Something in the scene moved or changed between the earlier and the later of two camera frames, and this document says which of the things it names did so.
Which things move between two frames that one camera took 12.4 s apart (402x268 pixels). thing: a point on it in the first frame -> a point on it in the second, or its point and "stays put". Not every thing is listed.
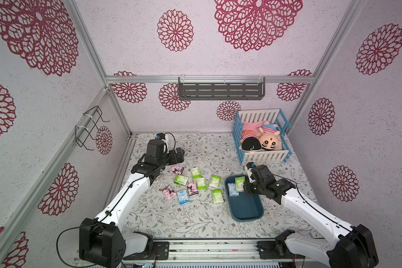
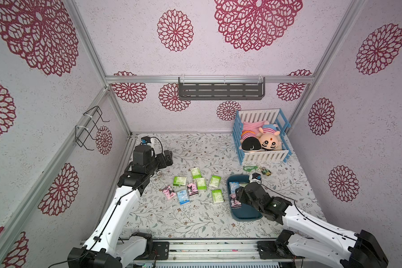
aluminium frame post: (344, 28) stays put
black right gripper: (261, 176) -> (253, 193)
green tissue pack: (217, 196) stays put
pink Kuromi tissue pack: (177, 170) -> (235, 203)
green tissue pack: (201, 183) stays put
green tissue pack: (196, 172) stays put
